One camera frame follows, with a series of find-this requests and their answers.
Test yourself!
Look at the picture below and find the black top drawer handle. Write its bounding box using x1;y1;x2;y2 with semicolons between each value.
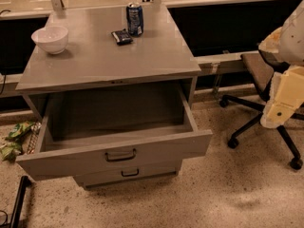
104;148;137;162

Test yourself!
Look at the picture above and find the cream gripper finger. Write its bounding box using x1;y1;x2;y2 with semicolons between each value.
260;66;304;128

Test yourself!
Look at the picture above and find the white bowl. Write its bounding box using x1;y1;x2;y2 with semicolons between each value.
31;26;68;54

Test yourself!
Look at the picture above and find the green chip bag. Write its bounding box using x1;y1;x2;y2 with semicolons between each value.
0;142;23;162
6;121;34;141

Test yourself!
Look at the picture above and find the black office chair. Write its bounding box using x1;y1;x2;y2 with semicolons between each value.
218;41;304;171

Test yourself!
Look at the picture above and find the black drawer handle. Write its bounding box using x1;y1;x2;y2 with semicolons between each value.
104;148;137;162
121;168;140;178

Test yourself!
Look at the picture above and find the striped snack wrapper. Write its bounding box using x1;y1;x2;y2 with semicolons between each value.
27;122;42;154

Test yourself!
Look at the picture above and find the black lower drawer handle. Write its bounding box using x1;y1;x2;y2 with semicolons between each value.
121;168;140;178

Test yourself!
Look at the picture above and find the black metal stand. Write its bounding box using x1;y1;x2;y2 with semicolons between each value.
0;176;31;228

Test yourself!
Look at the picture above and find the grey lower drawer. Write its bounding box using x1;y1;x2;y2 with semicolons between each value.
74;160;182;189

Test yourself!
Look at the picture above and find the dark snack packet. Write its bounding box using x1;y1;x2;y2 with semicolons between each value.
111;29;133;46

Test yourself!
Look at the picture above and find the grey drawer cabinet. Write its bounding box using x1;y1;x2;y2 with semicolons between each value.
15;3;202;190

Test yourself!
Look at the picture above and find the blue pepsi can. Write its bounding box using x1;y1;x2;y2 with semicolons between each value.
126;3;143;36

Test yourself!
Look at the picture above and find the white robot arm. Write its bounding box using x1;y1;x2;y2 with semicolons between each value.
258;1;304;128

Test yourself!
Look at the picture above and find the open grey top drawer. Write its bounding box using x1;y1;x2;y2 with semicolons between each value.
17;82;212;181

